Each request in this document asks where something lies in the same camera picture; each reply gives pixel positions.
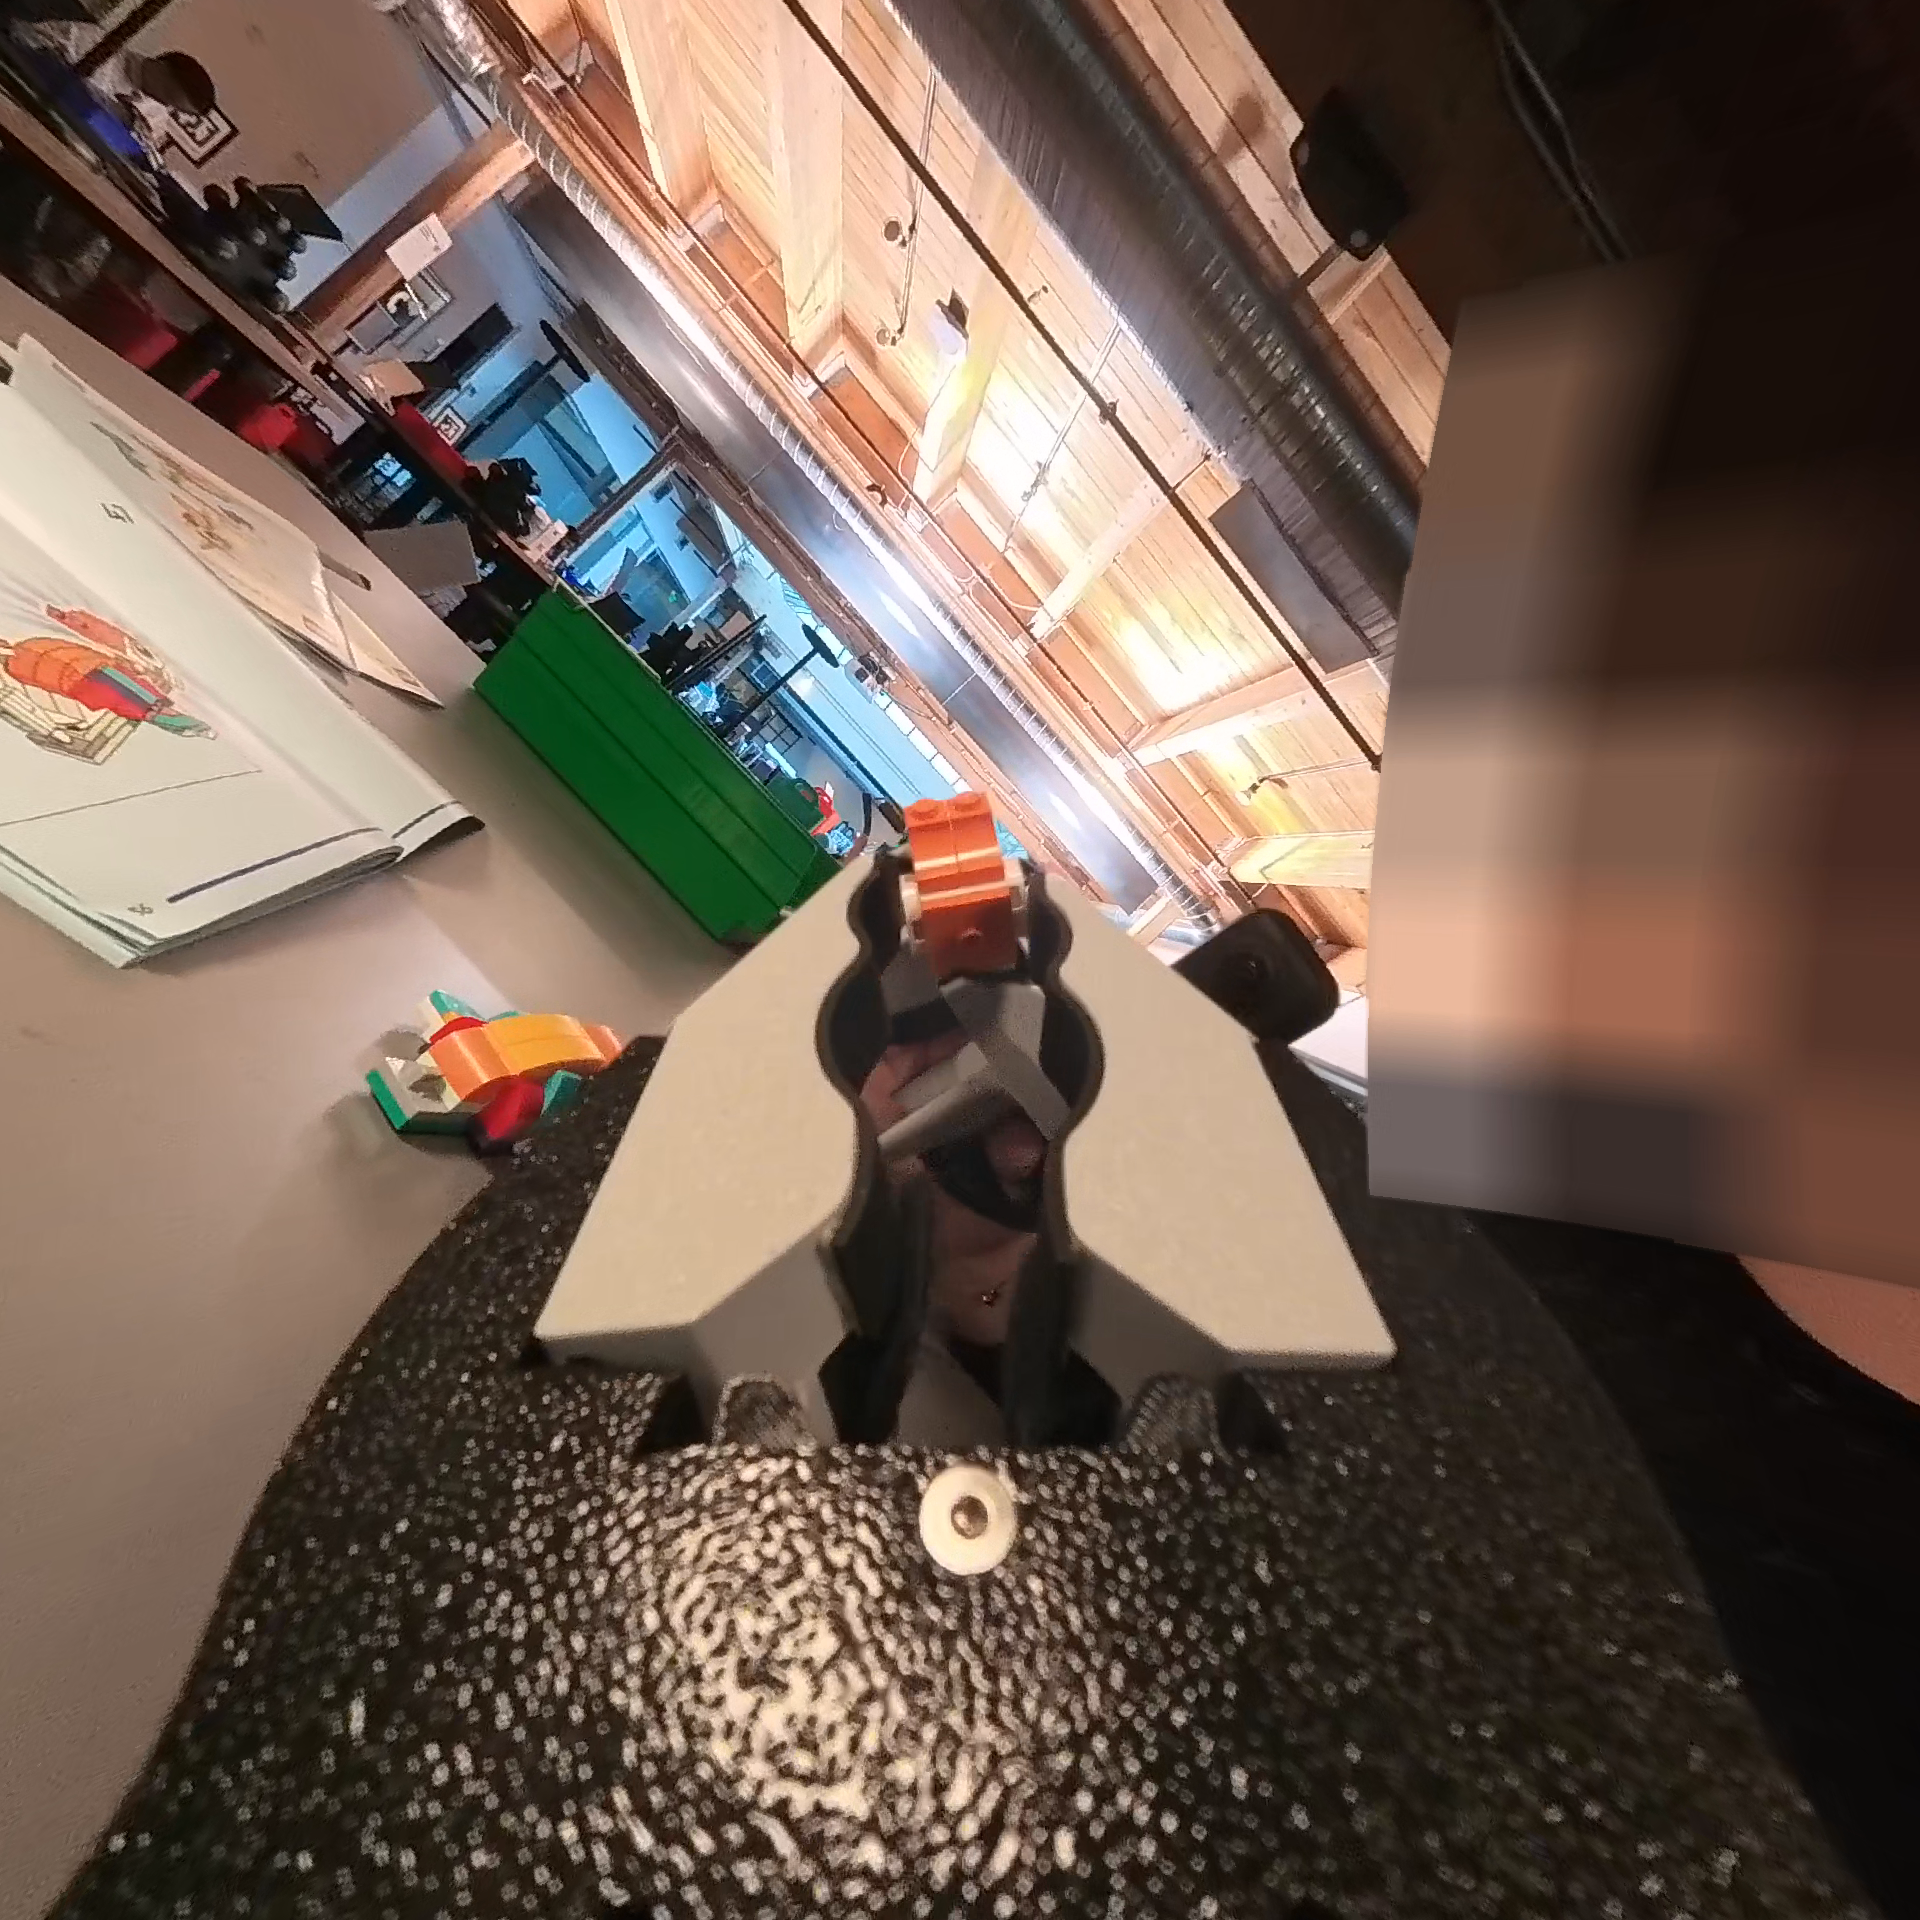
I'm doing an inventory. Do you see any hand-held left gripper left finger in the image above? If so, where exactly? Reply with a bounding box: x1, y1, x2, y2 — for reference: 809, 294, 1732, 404
532, 863, 935, 1449

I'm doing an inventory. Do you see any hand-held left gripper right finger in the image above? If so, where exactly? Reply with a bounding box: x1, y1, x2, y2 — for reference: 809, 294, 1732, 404
1001, 878, 1401, 1449

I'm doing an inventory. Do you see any orange lego brick assembly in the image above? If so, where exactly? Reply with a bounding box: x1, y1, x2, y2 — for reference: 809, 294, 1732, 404
902, 795, 1038, 985

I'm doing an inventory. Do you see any colourful lego model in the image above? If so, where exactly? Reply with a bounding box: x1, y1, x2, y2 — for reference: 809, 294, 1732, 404
364, 990, 625, 1154

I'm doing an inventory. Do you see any green plastic bin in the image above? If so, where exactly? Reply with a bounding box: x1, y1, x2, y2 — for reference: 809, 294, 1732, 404
471, 585, 842, 946

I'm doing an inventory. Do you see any pale blue instruction booklet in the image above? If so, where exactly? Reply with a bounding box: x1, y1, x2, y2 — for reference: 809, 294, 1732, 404
0, 503, 484, 970

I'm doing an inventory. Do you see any person's right hand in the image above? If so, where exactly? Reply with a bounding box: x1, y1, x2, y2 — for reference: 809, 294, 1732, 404
919, 1124, 1056, 1354

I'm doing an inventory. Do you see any small white leaflet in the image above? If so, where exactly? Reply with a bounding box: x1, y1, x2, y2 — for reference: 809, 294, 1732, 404
322, 577, 449, 711

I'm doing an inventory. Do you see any black ceiling speaker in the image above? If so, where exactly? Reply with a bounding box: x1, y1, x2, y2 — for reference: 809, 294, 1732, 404
1290, 87, 1416, 260

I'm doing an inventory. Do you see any closed unicorn cover instruction booklet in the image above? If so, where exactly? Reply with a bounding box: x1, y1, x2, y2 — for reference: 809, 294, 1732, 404
0, 337, 362, 670

